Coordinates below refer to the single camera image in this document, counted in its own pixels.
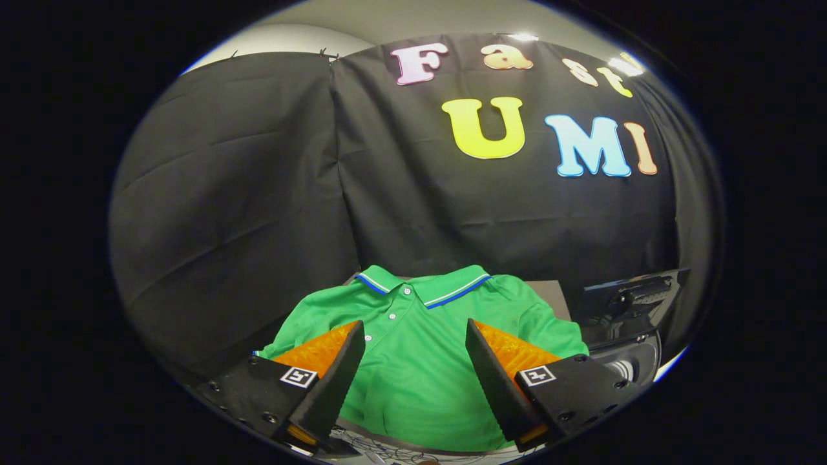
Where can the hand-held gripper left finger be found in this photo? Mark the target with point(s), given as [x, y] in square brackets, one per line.
[333, 381]

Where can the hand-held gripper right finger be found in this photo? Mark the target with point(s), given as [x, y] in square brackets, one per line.
[497, 387]

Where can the green polo shirt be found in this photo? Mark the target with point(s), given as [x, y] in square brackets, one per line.
[420, 387]

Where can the white flat sheet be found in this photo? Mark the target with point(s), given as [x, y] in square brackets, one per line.
[672, 365]

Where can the black backdrop cloth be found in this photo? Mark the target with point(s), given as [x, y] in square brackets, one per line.
[258, 194]

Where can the ceiling light panel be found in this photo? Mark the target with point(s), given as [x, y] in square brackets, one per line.
[627, 64]
[523, 36]

